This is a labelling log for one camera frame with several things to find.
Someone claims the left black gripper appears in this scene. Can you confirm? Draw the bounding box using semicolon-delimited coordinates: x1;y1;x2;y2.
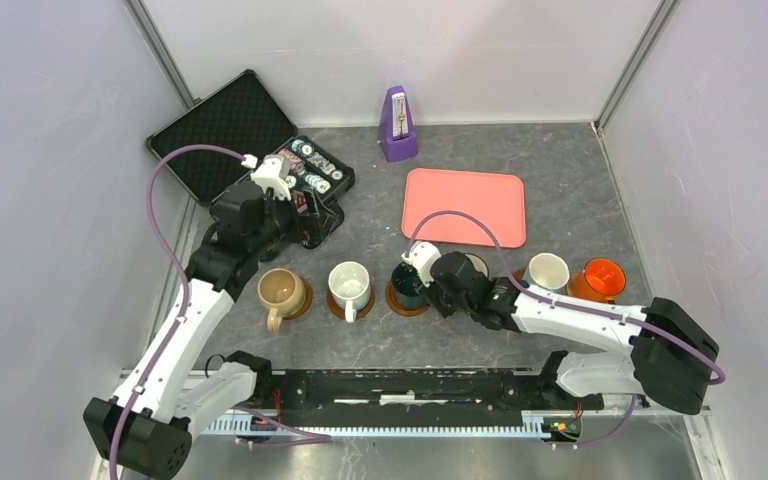
248;185;337;254

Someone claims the white mug black rim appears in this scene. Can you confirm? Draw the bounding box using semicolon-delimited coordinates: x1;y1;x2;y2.
466;253;489;277

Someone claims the dark green mug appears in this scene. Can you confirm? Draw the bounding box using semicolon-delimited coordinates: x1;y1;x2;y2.
390;262;427;311

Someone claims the wooden coaster two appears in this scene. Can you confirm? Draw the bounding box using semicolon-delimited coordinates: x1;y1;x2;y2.
386;282;429;317

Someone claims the beige ceramic mug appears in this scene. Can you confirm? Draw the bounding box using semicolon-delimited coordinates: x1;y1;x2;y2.
257;268;308;332

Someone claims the light blue mug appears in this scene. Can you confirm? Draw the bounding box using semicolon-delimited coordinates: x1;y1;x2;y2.
523;252;570;292

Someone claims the pink tray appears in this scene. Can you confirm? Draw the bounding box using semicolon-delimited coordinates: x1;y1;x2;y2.
401;168;527;248

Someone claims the wooden coaster one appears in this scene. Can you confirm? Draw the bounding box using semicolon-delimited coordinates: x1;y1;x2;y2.
284;277;313;320

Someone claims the wooden coaster three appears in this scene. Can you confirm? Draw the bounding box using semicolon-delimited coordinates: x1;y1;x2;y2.
327;288;376;320

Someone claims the orange mug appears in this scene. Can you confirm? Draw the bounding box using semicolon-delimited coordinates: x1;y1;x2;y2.
567;257;627;303

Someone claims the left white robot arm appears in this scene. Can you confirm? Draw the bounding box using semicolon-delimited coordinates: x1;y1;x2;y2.
83;182;330;479

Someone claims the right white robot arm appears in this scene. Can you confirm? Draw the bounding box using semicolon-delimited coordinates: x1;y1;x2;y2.
402;242;725;415

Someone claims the black poker chip case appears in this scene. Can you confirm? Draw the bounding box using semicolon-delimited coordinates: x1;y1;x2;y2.
146;69;356;249

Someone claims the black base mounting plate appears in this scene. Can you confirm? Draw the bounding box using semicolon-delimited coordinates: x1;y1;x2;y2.
244;368;604;428

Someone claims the purple metronome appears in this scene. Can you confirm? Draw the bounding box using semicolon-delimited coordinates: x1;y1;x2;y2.
378;86;419;163

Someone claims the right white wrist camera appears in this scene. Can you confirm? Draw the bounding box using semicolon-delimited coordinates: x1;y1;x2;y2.
401;241;441;287

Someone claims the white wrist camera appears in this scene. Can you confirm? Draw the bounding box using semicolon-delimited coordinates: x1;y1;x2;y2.
401;241;441;287
250;155;291;201

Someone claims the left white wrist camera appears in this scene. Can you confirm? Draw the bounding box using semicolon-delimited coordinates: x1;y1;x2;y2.
250;155;291;201

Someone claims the aluminium frame rail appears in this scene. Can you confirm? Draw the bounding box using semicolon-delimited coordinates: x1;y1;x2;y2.
110;369;713;439

